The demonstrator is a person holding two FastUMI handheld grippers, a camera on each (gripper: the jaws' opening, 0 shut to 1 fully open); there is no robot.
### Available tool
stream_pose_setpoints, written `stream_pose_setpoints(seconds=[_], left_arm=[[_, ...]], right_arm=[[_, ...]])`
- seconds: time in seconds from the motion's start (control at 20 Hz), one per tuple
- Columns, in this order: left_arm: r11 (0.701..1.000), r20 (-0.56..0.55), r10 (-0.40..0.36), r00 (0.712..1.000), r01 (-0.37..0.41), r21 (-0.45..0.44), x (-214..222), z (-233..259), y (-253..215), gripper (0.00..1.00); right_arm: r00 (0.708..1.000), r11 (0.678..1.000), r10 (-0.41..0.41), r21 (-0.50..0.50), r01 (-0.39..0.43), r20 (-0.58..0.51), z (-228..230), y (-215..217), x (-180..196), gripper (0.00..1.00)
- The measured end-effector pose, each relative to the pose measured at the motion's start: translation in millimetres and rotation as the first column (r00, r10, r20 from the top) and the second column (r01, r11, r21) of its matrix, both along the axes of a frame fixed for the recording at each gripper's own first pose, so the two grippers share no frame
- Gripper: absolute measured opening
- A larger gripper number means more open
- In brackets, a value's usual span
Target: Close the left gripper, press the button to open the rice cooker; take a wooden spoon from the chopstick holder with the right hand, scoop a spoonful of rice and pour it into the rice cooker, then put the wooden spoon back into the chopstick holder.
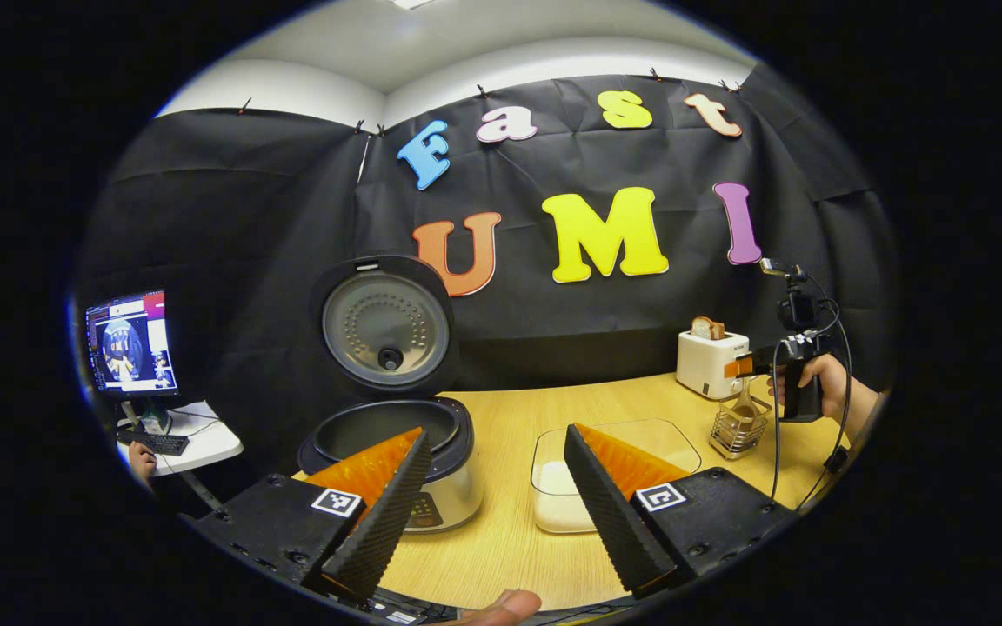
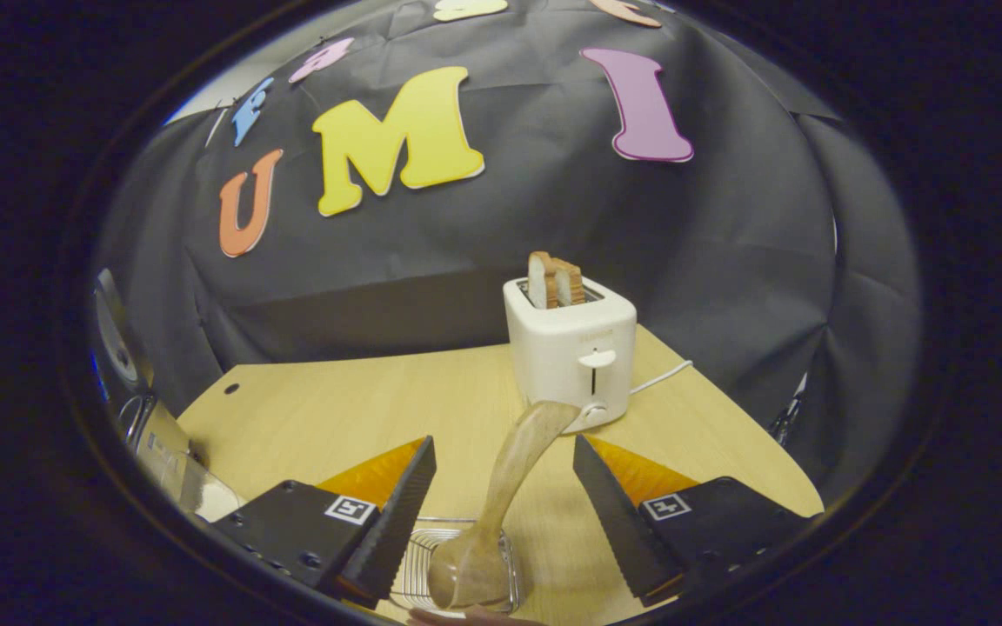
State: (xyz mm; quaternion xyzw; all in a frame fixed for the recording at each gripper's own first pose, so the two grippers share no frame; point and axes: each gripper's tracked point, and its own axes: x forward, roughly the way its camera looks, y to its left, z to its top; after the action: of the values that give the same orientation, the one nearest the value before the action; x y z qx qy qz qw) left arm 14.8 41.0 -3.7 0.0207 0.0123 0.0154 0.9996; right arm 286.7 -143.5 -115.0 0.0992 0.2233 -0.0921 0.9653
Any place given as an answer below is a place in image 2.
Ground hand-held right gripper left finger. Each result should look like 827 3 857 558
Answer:
210 436 438 609

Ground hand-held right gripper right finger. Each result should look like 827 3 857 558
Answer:
572 434 819 608

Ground metal wire chopstick holder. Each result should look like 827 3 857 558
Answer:
390 519 524 616

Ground wooden spoon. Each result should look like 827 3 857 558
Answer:
427 400 585 611

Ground white toaster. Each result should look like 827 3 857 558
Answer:
503 276 638 434

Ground toast bread slice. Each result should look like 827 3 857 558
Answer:
528 251 557 310
551 257 586 307

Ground black backdrop cloth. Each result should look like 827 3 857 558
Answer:
92 0 924 505

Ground white toaster cable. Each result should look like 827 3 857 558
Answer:
630 359 693 395

